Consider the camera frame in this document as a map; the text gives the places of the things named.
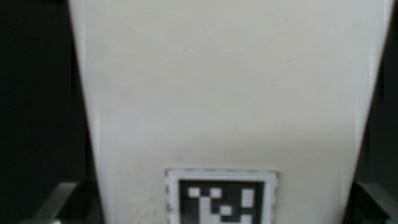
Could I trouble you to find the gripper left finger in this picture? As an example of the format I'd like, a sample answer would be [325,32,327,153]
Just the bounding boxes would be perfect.
[23,182,102,224]

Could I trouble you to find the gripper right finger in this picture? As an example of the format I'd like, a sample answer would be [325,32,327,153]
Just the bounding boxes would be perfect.
[350,182,398,224]

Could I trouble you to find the white cabinet top block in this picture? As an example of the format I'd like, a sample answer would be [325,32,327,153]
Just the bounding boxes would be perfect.
[68,0,398,224]

